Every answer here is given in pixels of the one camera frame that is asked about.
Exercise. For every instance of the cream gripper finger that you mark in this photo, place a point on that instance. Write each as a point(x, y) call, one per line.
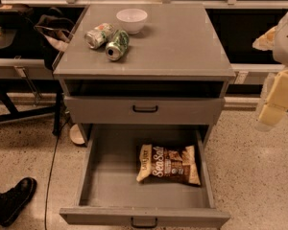
point(266, 41)

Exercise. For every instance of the black boot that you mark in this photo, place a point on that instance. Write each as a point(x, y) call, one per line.
point(13, 201)

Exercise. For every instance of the brown sea salt chip bag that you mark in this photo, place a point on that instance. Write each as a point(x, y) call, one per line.
point(177, 164)

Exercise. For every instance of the silver orange soda can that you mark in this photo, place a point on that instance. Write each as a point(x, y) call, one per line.
point(99, 35)

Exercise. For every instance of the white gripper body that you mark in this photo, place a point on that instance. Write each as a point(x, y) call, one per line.
point(287, 45)

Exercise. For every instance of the white bowl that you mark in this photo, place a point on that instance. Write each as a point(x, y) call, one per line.
point(132, 20)

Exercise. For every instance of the dark bag with strap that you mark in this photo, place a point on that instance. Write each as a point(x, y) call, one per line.
point(55, 30)

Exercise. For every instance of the grey drawer cabinet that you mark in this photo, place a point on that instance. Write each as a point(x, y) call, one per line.
point(176, 55)

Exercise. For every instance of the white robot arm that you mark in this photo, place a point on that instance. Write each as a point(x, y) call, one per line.
point(280, 54)

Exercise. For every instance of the green soda can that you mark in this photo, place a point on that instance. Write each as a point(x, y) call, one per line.
point(118, 45)

